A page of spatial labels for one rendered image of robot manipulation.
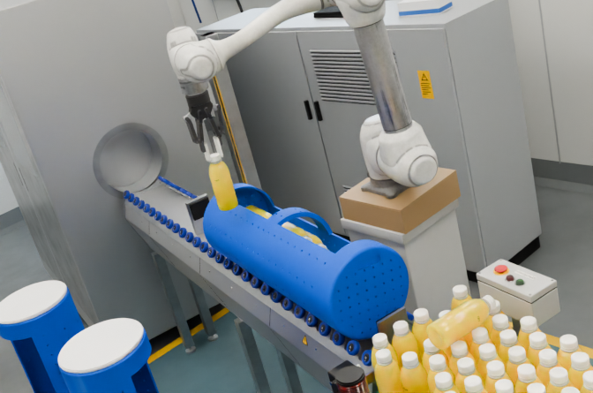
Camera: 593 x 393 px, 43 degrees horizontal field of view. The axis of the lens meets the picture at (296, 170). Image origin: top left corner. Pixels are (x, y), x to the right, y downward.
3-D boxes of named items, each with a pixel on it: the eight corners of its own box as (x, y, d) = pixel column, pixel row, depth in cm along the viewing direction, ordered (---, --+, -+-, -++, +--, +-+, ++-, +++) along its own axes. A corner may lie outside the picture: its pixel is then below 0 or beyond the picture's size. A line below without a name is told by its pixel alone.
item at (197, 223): (214, 224, 333) (205, 193, 328) (219, 227, 330) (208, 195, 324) (195, 234, 329) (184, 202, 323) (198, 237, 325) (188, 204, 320)
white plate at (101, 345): (69, 383, 224) (71, 386, 224) (154, 339, 235) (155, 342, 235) (48, 346, 247) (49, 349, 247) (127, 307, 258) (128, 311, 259)
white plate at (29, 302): (21, 282, 300) (23, 284, 300) (-24, 323, 276) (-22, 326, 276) (79, 277, 290) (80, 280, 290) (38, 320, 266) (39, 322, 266)
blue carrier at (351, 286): (273, 242, 302) (263, 174, 294) (413, 321, 229) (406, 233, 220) (208, 264, 289) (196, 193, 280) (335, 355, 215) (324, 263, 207)
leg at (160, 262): (193, 346, 421) (159, 248, 399) (198, 350, 416) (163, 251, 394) (184, 351, 419) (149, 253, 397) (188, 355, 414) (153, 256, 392)
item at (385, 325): (409, 340, 221) (400, 304, 216) (414, 343, 219) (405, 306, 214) (381, 357, 217) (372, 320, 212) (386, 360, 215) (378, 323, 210)
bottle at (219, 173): (222, 204, 265) (208, 155, 258) (241, 202, 263) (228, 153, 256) (216, 213, 258) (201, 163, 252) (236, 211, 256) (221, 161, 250)
